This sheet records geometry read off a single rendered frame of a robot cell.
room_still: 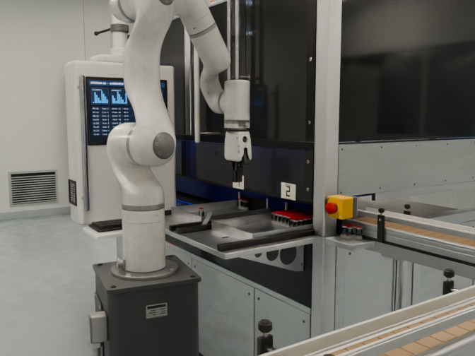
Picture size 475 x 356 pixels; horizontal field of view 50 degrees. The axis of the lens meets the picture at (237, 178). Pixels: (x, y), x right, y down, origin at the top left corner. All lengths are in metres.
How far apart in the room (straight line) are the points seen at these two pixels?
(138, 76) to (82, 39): 5.84
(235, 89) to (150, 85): 0.34
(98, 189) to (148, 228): 1.04
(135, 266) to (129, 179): 0.24
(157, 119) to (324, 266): 0.83
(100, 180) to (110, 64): 0.54
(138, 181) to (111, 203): 1.04
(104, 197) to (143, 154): 1.12
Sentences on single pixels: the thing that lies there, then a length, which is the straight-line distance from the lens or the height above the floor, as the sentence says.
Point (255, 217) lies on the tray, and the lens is 2.00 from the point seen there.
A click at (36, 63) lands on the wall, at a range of 7.03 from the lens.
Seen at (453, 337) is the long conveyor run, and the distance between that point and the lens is 0.97.
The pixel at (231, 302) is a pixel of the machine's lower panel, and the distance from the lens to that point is 2.37.
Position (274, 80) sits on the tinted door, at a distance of 1.99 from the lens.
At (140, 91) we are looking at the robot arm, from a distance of 1.38.
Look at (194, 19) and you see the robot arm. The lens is 1.54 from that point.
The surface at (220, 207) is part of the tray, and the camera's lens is 2.31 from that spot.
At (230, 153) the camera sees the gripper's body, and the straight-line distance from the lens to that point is 1.67.
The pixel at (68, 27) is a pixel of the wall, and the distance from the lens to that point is 7.19.
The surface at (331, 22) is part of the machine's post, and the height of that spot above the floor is 1.61.
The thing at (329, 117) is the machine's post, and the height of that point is 1.30.
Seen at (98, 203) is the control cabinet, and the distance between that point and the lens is 2.44.
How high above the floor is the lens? 1.30
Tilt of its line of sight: 7 degrees down
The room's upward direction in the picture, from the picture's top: straight up
